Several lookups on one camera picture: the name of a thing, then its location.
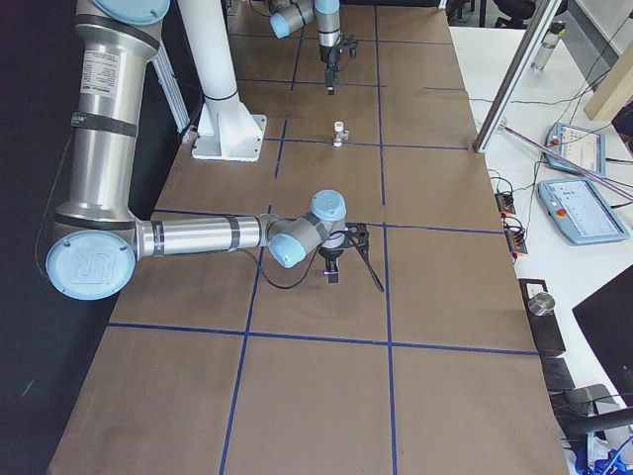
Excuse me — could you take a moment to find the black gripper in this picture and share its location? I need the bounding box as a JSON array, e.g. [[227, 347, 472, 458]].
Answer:
[[319, 45, 343, 94], [318, 247, 344, 284]]

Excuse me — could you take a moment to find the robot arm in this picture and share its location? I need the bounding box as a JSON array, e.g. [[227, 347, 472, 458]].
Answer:
[[264, 0, 355, 95], [45, 1, 346, 301]]

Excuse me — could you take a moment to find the metal cup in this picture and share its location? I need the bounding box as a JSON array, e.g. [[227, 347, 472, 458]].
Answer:
[[527, 292, 555, 317]]

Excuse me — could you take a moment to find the black control box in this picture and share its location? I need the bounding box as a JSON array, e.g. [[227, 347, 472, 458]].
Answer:
[[518, 278, 566, 357]]

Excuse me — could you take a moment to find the water bottle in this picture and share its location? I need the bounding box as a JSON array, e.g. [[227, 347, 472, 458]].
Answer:
[[530, 21, 566, 70]]

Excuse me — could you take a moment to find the near teach pendant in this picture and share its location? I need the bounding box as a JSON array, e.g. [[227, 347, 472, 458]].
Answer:
[[537, 178, 630, 245]]

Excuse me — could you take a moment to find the teach pendant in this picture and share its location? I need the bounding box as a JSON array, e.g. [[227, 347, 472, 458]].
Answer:
[[545, 123, 606, 178], [537, 178, 630, 245]]

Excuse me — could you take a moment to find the far teach pendant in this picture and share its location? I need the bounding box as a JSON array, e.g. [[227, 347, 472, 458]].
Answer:
[[545, 123, 606, 178]]

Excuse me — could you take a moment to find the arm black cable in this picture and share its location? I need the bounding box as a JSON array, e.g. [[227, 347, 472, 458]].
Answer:
[[236, 230, 386, 293]]

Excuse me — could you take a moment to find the white pedestal column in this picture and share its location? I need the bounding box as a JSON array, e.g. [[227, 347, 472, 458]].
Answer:
[[178, 0, 267, 162]]

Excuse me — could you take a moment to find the aluminium frame post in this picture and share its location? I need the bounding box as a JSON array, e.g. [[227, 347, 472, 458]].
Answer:
[[473, 0, 562, 153]]

